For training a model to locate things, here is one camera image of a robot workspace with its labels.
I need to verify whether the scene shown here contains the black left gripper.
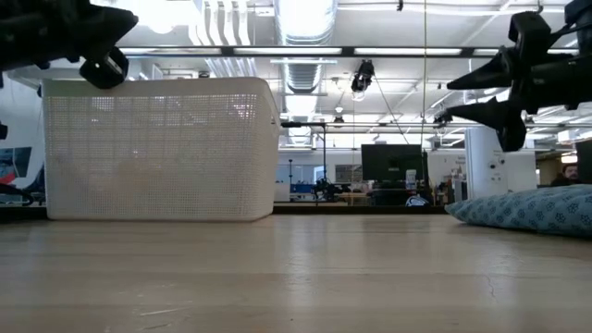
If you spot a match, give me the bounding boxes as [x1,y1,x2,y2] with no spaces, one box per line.
[0,0,140,71]

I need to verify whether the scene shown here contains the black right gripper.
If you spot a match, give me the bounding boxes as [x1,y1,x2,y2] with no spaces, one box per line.
[445,43,592,154]

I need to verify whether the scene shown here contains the white perforated plastic basket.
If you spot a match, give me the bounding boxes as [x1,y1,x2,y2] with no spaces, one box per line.
[41,76,282,223]

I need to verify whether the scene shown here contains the white round pillar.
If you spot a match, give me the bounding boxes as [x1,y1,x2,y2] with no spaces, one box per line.
[463,126,509,201]

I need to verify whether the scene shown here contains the person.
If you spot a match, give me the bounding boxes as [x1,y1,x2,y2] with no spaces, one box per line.
[549,163,582,188]

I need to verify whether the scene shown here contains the blue patterned pad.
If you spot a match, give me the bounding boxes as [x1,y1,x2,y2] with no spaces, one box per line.
[444,183,592,240]

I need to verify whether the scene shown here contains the black computer monitor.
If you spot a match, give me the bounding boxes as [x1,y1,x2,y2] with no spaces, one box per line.
[360,143,429,183]

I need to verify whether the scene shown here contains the black pole stand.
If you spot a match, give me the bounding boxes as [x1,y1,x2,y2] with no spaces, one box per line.
[280,120,327,186]

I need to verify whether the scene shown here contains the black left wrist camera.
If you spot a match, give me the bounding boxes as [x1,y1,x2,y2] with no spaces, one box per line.
[78,44,130,91]

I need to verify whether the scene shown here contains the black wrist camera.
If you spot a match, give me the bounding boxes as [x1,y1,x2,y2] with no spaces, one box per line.
[78,44,130,91]
[507,10,553,50]

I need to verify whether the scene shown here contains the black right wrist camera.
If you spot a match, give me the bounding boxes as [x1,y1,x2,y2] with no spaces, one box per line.
[507,10,553,50]

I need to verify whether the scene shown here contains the black hanging ceiling camera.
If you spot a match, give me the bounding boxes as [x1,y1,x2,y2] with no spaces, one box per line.
[350,58,376,93]

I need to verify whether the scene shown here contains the black overhead light rail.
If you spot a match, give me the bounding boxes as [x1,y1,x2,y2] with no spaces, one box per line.
[117,44,582,59]

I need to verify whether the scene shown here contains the silver ceiling air duct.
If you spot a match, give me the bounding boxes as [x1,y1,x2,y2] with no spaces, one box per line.
[274,0,339,94]

